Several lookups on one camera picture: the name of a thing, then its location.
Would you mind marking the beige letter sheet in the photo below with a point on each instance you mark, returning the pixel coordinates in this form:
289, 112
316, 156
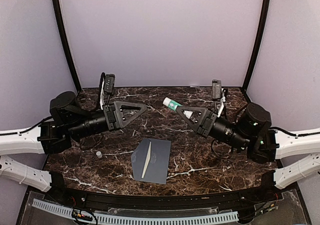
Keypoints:
147, 160

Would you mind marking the green white glue stick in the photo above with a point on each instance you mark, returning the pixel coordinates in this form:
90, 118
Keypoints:
172, 104

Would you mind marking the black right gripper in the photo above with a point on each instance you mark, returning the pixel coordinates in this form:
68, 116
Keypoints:
203, 131

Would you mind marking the black frame post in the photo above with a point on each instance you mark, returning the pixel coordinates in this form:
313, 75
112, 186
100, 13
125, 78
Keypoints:
257, 44
65, 44

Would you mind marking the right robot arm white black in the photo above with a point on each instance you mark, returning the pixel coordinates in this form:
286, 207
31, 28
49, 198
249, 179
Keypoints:
263, 143

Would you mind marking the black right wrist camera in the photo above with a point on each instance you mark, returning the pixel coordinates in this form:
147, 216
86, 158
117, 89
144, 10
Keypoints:
216, 92

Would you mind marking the white slotted cable duct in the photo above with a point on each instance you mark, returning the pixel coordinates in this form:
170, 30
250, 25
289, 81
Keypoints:
107, 219

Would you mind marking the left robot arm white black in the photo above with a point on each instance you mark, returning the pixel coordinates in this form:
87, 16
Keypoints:
53, 135

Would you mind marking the black right frame post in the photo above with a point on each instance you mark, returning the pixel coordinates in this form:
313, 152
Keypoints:
257, 44

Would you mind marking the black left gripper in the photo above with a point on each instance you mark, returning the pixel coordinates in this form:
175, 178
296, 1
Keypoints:
113, 112

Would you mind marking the black left frame post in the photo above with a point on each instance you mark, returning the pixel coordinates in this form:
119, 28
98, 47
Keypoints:
65, 44

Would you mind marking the grey paper envelope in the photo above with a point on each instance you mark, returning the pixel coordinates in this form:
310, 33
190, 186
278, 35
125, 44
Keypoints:
158, 166

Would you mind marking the white glue stick cap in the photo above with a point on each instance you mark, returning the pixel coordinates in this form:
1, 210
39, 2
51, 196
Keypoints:
99, 154

